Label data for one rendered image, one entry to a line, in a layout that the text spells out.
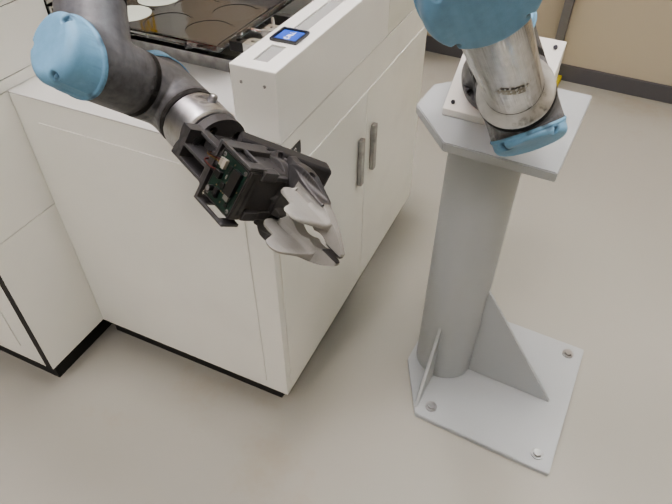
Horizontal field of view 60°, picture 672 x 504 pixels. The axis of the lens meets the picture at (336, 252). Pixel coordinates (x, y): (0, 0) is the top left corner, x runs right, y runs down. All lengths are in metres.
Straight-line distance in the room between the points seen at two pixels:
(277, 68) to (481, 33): 0.50
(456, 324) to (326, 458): 0.48
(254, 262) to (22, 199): 0.58
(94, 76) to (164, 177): 0.61
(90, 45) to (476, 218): 0.89
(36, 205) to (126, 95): 0.91
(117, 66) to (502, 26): 0.39
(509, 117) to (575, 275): 1.29
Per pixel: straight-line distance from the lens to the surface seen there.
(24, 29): 1.46
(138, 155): 1.25
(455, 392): 1.70
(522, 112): 0.90
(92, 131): 1.31
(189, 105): 0.67
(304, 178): 0.60
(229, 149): 0.58
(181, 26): 1.41
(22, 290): 1.61
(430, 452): 1.61
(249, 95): 1.08
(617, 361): 1.93
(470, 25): 0.60
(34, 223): 1.57
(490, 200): 1.26
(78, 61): 0.64
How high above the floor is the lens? 1.40
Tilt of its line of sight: 43 degrees down
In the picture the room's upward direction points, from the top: straight up
